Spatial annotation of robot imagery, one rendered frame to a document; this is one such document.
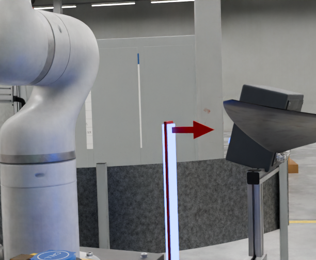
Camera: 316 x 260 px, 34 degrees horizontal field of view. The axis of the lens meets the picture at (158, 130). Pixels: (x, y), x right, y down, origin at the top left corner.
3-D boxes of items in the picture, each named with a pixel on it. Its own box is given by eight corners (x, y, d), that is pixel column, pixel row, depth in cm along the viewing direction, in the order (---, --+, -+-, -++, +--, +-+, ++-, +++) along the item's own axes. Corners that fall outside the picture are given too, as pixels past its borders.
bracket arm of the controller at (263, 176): (259, 184, 116) (259, 171, 116) (246, 184, 117) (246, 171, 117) (279, 171, 138) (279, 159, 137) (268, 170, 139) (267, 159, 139)
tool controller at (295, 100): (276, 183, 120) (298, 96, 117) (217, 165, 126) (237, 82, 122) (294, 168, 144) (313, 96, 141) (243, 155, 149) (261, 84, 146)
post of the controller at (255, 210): (261, 257, 117) (259, 171, 116) (248, 256, 118) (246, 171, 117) (264, 254, 120) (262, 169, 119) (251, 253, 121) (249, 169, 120)
